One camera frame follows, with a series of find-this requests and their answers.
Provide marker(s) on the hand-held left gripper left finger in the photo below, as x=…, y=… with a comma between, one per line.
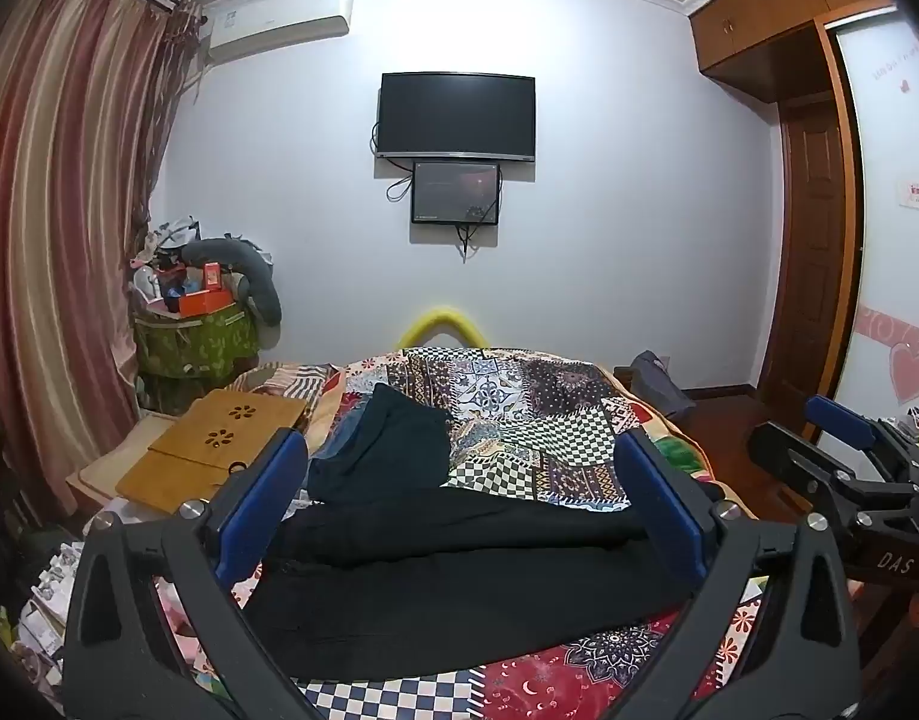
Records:
x=268, y=499

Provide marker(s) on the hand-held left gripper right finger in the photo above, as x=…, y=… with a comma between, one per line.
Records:
x=663, y=502

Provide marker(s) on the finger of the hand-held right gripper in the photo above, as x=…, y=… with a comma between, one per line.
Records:
x=797, y=457
x=842, y=414

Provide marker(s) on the black pants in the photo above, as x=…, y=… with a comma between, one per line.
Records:
x=467, y=585

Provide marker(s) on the wooden lap desk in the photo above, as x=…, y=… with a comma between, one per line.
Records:
x=204, y=442

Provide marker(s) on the blue jeans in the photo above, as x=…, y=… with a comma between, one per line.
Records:
x=339, y=431

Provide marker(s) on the grey purple bag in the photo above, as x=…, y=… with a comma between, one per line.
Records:
x=658, y=382

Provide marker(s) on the striped cloth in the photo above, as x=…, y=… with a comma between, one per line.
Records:
x=294, y=379

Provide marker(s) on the dark teal folded garment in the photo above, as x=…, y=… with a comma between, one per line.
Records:
x=388, y=450

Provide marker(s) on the white heart-print wardrobe door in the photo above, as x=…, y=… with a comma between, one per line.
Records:
x=894, y=270

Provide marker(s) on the patchwork printed blanket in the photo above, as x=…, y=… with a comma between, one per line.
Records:
x=534, y=405

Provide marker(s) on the brown wooden door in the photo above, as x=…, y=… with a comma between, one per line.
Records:
x=812, y=255

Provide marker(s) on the green leaf-print storage bin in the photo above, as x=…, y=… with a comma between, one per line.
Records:
x=193, y=349

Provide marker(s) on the orange box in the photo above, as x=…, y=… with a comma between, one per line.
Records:
x=204, y=304

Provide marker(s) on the grey neck pillow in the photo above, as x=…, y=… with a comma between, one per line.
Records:
x=260, y=289

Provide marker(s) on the small red box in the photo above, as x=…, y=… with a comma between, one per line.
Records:
x=212, y=275

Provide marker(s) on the red white sticker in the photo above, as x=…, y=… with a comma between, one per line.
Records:
x=915, y=193

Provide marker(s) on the pile of small white packets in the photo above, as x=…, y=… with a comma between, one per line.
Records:
x=43, y=607

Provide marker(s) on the yellow foam headboard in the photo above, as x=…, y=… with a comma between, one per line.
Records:
x=444, y=319

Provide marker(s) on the pile of assorted clutter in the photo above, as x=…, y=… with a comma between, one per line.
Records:
x=159, y=262

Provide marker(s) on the striped pink curtain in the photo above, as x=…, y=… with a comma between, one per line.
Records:
x=61, y=202

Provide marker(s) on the wooden overhead cabinet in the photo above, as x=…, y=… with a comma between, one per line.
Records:
x=774, y=15

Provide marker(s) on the white air conditioner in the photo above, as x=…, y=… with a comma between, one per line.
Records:
x=279, y=19

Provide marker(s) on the wooden bed post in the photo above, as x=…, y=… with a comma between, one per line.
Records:
x=623, y=377

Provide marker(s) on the small black wall monitor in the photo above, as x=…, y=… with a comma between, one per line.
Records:
x=455, y=191

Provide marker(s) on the large black wall television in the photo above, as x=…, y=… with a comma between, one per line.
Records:
x=455, y=116

